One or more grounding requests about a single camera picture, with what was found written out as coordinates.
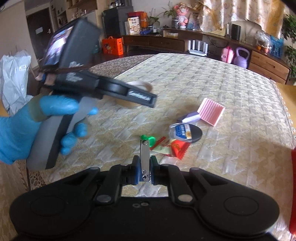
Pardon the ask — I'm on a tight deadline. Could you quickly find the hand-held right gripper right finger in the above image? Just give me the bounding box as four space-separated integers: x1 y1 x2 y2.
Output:
150 156 228 205

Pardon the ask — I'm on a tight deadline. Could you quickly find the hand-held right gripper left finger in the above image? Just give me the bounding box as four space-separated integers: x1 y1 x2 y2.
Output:
61 155 141 205

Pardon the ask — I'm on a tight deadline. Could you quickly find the silver nail clipper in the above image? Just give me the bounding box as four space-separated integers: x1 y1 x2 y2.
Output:
139 138 152 182

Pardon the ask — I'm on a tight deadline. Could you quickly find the green plastic clip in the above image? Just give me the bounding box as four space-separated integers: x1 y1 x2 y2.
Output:
141 135 157 148

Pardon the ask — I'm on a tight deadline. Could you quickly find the red snack packet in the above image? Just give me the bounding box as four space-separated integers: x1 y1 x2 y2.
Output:
150 139 192 160

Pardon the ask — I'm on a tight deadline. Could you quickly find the black round disc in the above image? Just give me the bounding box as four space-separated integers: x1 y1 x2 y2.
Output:
188 125 203 144

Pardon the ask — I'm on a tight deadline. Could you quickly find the purple block eraser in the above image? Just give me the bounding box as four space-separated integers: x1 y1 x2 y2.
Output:
177 111 201 124

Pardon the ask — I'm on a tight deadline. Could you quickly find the beige tape roll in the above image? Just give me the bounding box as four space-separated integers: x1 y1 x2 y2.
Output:
114 81 153 109

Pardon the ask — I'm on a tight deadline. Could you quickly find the red tin box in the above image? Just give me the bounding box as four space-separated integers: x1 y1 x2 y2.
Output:
289 146 296 233

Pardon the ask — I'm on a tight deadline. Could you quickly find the person's left hand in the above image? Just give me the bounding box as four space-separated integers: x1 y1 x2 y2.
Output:
0 95 99 165

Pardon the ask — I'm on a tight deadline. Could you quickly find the orange gift box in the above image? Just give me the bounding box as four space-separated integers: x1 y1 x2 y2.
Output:
102 36 123 56

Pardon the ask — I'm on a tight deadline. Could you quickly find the dark door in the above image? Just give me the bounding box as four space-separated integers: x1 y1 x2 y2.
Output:
26 8 54 70

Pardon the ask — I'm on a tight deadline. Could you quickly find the black mini fridge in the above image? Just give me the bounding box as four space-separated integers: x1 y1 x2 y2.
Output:
102 6 134 37

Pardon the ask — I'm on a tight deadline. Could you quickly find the grey plastic bag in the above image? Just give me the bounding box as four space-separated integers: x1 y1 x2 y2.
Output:
0 49 32 115

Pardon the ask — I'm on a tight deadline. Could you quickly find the white snack box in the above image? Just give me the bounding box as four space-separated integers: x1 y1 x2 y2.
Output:
127 16 141 36

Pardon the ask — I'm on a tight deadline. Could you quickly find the orange gift bag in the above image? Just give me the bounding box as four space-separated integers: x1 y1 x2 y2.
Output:
139 11 149 29

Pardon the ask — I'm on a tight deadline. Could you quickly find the small green potted plant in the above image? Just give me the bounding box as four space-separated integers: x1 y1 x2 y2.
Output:
147 8 163 32

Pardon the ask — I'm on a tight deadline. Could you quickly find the small white box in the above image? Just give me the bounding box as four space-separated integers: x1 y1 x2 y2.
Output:
162 29 179 38

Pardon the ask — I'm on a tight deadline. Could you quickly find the small plant in dark vase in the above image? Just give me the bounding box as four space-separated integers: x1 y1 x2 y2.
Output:
162 5 179 29

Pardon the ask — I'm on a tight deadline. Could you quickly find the pink doll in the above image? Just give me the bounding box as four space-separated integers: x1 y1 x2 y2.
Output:
174 2 192 30

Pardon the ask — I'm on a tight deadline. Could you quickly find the white router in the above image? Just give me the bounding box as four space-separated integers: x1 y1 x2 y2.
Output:
187 39 208 56

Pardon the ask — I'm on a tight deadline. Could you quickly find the pink toy case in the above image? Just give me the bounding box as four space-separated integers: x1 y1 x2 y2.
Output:
220 46 235 64

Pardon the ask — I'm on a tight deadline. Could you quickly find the purple kettlebell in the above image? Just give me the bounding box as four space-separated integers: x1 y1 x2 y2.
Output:
232 47 251 69

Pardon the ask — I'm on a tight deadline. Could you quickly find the wooden television cabinet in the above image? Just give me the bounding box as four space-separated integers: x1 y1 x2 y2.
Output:
122 28 292 85

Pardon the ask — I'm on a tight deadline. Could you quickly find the black speaker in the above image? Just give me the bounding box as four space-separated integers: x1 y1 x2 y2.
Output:
231 24 241 40

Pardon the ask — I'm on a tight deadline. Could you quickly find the floral cover cloth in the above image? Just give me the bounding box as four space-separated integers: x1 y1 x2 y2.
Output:
198 0 285 35

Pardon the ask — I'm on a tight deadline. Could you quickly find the clear plastic fruit bag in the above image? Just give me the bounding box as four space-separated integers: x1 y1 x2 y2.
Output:
255 31 271 53

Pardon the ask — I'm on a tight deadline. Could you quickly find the blue box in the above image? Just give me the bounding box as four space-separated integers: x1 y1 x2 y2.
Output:
269 35 284 59

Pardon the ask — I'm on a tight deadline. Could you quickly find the tall potted plant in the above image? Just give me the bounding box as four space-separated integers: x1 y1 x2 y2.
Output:
282 14 296 80

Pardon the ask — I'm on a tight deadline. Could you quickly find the wooden wall cabinet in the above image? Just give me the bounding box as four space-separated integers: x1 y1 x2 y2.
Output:
50 0 104 35

